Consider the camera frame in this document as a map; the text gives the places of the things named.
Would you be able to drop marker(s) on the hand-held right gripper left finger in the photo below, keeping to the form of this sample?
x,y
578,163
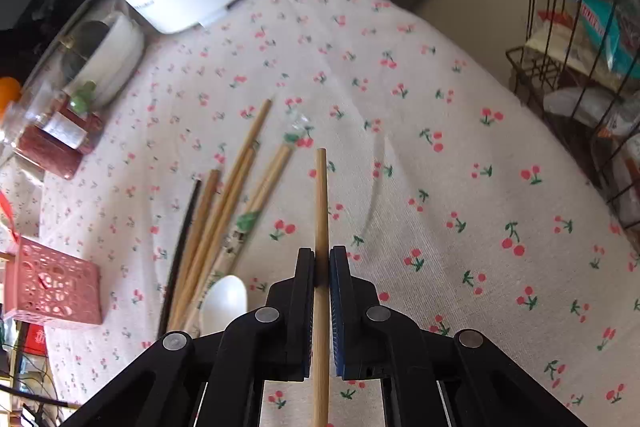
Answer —
x,y
310,269

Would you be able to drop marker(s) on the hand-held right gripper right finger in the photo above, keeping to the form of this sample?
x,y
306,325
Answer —
x,y
337,272

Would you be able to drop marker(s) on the plain wooden chopstick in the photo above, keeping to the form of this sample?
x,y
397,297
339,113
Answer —
x,y
256,132
207,202
235,192
321,207

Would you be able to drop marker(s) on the white plastic spoon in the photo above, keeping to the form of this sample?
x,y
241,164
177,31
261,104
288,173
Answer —
x,y
225,302

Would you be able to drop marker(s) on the pale printed chopstick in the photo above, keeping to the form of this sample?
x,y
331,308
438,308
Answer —
x,y
285,157
273,163

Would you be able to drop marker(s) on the black chopstick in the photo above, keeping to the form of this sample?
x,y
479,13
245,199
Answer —
x,y
182,242

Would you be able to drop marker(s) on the pink perforated utensil basket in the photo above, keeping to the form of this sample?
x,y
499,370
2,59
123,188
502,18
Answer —
x,y
55,282

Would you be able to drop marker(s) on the clear spice jar red contents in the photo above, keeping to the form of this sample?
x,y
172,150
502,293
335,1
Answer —
x,y
45,157
67,132

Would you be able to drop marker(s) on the red box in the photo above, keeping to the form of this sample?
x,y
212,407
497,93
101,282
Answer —
x,y
36,339

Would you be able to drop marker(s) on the small green lime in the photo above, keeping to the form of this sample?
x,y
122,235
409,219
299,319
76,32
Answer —
x,y
82,99

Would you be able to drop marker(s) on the stack of white bowls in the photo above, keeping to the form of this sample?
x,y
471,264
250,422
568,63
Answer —
x,y
120,57

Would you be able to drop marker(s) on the glass jar with wooden lid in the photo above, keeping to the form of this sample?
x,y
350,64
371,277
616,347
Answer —
x,y
35,112

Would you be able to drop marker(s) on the orange tangerine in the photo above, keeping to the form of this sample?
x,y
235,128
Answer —
x,y
7,94

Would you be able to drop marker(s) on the teal snack packet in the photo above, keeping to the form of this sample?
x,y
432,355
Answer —
x,y
595,12

